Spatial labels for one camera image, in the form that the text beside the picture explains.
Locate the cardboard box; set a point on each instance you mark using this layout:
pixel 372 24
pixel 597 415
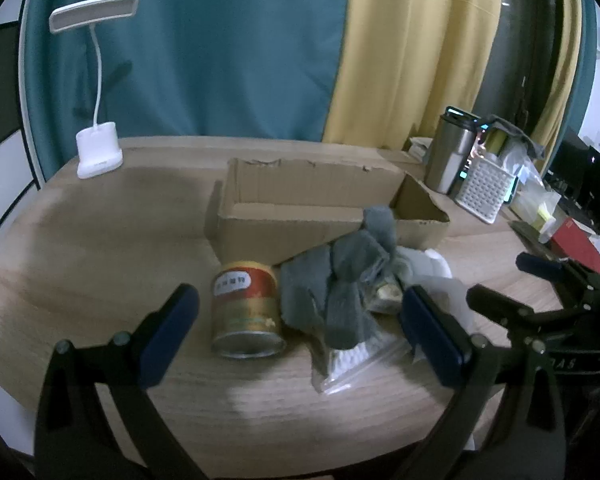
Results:
pixel 260 235

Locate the black electronic device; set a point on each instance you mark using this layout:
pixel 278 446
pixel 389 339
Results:
pixel 595 185

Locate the teal curtain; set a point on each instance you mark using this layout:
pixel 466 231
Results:
pixel 220 50

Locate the yellow green bottle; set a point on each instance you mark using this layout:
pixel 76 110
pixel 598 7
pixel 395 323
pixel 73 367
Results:
pixel 500 141

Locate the clear plastic bag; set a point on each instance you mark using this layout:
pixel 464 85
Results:
pixel 535 200

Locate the white cloth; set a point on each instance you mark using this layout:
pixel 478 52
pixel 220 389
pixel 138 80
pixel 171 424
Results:
pixel 425 265

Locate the grey fluffy cloth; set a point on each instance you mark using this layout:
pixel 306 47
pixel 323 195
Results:
pixel 345 280

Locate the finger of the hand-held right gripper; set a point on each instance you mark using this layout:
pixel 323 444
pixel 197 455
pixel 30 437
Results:
pixel 540 266
pixel 495 305

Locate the yellow curtain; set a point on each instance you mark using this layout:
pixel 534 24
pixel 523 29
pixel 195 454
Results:
pixel 410 50

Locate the grey curtain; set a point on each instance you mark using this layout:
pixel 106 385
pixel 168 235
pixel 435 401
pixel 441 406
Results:
pixel 520 35

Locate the white perforated plastic basket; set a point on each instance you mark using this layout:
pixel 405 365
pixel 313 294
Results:
pixel 482 187

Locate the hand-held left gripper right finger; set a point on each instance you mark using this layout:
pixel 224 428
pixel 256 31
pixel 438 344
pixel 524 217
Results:
pixel 430 330

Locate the dark flat object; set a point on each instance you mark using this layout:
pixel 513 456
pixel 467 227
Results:
pixel 530 237

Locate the red box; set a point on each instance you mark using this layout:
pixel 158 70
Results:
pixel 577 245

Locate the white desk lamp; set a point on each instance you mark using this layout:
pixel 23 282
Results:
pixel 97 152

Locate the red and gold tin can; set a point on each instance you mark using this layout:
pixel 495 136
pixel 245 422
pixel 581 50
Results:
pixel 247 310

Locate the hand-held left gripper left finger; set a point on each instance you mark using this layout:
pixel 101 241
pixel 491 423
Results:
pixel 172 330

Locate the bag of cotton swabs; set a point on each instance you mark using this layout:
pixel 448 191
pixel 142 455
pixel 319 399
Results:
pixel 347 360

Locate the device with teal screen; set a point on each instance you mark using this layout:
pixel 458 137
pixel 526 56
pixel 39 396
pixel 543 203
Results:
pixel 511 191

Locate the stainless steel tumbler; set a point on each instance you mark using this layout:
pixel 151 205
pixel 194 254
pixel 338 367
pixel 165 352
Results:
pixel 447 155

